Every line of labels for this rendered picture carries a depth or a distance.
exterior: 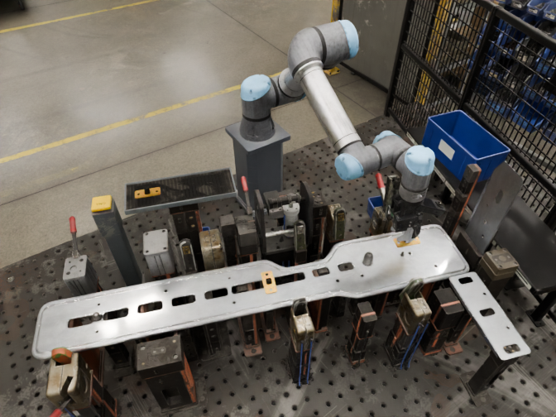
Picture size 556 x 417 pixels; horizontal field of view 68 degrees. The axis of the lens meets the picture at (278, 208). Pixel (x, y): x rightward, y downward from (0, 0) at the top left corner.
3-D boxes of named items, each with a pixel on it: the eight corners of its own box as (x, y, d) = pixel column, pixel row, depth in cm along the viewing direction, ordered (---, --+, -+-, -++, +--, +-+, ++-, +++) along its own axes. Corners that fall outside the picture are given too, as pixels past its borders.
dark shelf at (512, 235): (532, 296, 130) (536, 290, 128) (404, 133, 191) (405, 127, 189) (591, 282, 134) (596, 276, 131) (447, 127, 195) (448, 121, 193)
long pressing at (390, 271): (28, 371, 115) (26, 369, 114) (40, 303, 130) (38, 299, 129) (473, 273, 138) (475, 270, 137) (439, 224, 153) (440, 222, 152)
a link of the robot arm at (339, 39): (260, 83, 172) (313, 19, 120) (291, 75, 176) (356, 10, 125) (270, 112, 172) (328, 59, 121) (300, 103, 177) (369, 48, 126)
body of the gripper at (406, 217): (385, 217, 131) (390, 189, 122) (410, 211, 132) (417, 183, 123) (395, 235, 126) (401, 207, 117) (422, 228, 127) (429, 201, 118)
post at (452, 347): (448, 356, 148) (475, 313, 127) (432, 328, 155) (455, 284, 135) (463, 352, 149) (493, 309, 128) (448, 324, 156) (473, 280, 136)
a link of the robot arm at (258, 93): (237, 107, 170) (234, 77, 161) (266, 99, 175) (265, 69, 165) (249, 122, 163) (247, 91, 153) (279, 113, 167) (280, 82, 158)
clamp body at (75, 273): (93, 340, 152) (56, 284, 127) (95, 313, 160) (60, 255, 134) (121, 334, 154) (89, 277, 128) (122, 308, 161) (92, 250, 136)
